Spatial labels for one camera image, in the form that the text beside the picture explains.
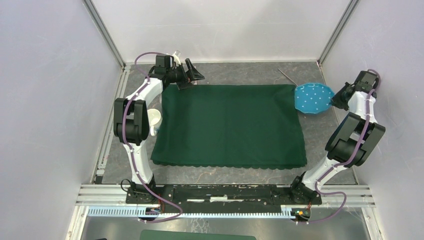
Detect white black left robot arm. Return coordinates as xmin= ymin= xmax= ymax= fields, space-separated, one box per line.
xmin=113 ymin=51 xmax=205 ymax=204

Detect blue polka dot plate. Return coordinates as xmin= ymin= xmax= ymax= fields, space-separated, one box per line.
xmin=294 ymin=82 xmax=335 ymax=114

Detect silver fork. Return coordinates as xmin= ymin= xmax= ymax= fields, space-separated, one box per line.
xmin=277 ymin=68 xmax=299 ymax=87

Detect dark green cloth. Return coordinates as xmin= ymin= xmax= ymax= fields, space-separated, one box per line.
xmin=151 ymin=84 xmax=307 ymax=170

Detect aluminium frame rails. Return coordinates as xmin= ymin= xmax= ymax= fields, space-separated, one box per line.
xmin=64 ymin=0 xmax=387 ymax=240

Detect green mat at bottom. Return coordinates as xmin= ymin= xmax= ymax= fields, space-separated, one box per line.
xmin=139 ymin=229 xmax=256 ymax=240

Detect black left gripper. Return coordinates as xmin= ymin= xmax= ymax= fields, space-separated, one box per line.
xmin=166 ymin=59 xmax=205 ymax=91

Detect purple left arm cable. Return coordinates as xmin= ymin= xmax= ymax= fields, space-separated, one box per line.
xmin=120 ymin=51 xmax=184 ymax=224

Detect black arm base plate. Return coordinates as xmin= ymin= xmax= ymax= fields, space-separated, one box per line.
xmin=125 ymin=184 xmax=323 ymax=214

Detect white blue mug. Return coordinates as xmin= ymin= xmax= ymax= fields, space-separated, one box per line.
xmin=147 ymin=108 xmax=163 ymax=137

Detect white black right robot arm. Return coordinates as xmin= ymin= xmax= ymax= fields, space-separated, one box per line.
xmin=288 ymin=69 xmax=386 ymax=204

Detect blue slotted cable duct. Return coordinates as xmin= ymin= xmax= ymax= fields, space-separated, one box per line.
xmin=87 ymin=206 xmax=295 ymax=220

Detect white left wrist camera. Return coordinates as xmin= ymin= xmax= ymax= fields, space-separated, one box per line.
xmin=170 ymin=50 xmax=182 ymax=69

